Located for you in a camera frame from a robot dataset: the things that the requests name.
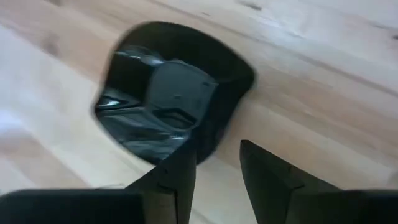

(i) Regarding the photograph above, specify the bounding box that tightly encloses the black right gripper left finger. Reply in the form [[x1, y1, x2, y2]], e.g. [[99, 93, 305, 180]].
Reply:
[[0, 144, 198, 224]]

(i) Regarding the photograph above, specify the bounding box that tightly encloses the black leaf-shaped mini plate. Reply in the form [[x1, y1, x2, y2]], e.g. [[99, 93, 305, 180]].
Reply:
[[92, 20, 257, 166]]

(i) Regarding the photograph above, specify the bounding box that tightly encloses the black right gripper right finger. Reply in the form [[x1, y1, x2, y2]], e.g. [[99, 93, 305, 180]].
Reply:
[[239, 139, 398, 224]]

